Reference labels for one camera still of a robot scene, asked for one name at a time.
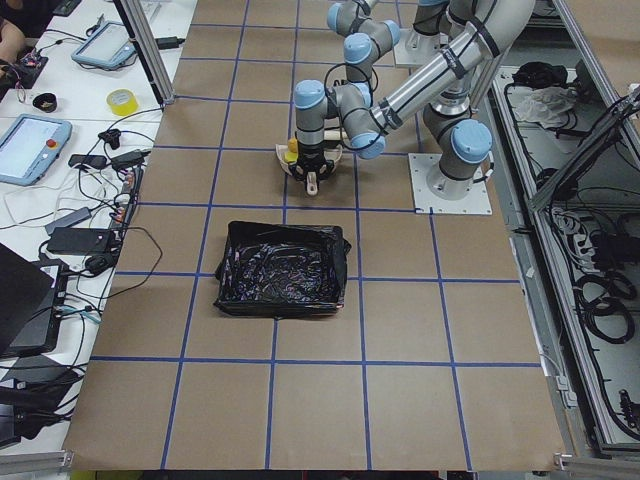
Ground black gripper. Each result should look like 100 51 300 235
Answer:
292 153 334 181

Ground yellow-green toy cheese wedge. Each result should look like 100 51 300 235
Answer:
286 138 298 157

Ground white plastic dustpan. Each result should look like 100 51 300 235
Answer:
275 130 346 196

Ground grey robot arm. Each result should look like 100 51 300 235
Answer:
326 0 400 83
283 1 535 186

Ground pink bin with black liner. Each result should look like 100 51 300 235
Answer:
214 221 351 318

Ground yellow tape roll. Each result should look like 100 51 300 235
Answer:
106 89 139 117

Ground blue teach pendant far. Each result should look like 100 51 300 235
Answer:
71 21 136 71

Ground blue teach pendant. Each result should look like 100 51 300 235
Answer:
71 21 136 71
1 114 72 186

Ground white crumpled cloth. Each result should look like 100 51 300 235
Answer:
514 86 577 128

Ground black power adapter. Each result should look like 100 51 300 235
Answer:
47 227 115 255

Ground blue teach pendant near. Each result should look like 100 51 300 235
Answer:
1 114 72 186

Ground black laptop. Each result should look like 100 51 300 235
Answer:
1 246 69 359

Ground person at desk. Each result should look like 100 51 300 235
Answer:
0 18 25 63

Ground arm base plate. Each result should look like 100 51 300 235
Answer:
393 29 447 68
408 153 492 216

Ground aluminium frame post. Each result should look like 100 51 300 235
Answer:
113 0 175 109

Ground coiled black cables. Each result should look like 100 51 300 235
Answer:
572 272 636 346

